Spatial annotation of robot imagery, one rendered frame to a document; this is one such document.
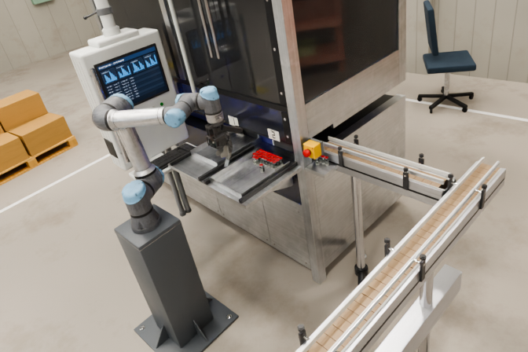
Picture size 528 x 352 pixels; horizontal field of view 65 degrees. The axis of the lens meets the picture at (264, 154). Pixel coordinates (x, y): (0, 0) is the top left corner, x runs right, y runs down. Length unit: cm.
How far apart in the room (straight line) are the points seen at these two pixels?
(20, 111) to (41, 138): 45
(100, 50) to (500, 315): 260
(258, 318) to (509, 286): 145
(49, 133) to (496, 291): 457
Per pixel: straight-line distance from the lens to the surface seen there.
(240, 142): 252
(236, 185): 213
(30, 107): 560
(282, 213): 257
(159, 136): 279
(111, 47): 256
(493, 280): 287
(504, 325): 267
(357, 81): 238
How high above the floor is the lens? 206
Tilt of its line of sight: 30 degrees down
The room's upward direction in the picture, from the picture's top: 11 degrees counter-clockwise
